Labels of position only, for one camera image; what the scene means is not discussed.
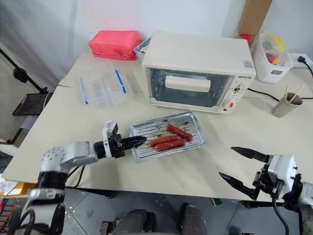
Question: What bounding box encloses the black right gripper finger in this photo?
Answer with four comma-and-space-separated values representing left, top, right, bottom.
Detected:
230, 146, 271, 164
218, 171, 260, 200

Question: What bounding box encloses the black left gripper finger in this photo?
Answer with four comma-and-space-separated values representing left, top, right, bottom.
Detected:
122, 141, 145, 149
121, 135, 148, 144

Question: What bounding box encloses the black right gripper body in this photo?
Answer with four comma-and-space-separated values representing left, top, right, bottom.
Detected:
252, 164, 286, 196

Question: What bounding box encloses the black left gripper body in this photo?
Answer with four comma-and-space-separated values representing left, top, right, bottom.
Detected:
108, 134, 127, 159

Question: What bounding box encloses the silver metal baking tray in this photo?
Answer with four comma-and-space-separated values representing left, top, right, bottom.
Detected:
129, 111, 206, 164

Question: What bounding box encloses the red sausage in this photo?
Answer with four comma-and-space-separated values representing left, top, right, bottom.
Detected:
166, 124, 193, 141
148, 136, 181, 147
155, 140, 185, 151

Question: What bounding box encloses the glass toaster oven door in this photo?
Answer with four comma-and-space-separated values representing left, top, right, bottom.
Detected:
145, 67, 235, 109

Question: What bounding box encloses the cream toaster oven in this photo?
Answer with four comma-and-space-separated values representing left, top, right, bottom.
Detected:
141, 31, 257, 114

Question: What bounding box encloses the steel cup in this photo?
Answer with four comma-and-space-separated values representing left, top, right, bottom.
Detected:
271, 92, 303, 118

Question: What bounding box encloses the dark rounded shape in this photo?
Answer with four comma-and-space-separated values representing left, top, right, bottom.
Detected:
114, 208, 155, 235
180, 203, 211, 235

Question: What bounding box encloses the clear box with blue clips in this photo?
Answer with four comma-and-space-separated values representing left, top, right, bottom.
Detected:
78, 61, 128, 109

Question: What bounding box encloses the white bin with colourful items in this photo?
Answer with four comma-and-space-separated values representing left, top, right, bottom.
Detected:
251, 32, 294, 84

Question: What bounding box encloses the clear bin with blue rim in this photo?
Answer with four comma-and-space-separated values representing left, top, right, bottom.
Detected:
133, 36, 153, 61

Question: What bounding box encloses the pink red fabric bag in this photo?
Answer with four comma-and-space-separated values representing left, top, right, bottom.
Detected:
88, 29, 143, 61

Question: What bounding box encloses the white power strip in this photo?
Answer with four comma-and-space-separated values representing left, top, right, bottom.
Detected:
289, 52, 313, 70

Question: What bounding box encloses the small red box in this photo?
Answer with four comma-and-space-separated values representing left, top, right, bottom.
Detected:
236, 33, 256, 47

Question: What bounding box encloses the black stand pole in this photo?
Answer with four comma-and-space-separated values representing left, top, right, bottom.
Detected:
0, 46, 50, 94

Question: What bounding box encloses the brown cardboard box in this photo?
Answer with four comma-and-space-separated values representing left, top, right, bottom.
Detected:
237, 0, 273, 36

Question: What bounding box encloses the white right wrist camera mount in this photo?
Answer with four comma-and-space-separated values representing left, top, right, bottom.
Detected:
267, 154, 298, 189

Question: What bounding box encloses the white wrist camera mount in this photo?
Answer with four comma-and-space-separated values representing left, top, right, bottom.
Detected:
102, 120, 120, 158
267, 154, 298, 189

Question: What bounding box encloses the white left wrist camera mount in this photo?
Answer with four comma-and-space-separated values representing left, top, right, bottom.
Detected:
102, 120, 120, 158

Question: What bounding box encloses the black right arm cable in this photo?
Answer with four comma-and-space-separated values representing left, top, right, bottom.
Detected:
270, 193, 302, 235

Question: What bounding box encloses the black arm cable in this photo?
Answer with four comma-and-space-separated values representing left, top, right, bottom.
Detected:
65, 165, 86, 189
270, 193, 302, 235

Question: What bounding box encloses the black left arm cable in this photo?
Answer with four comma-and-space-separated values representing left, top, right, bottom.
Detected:
65, 165, 86, 189

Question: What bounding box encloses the black power plug and cable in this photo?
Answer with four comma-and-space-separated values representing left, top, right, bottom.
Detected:
246, 56, 313, 101

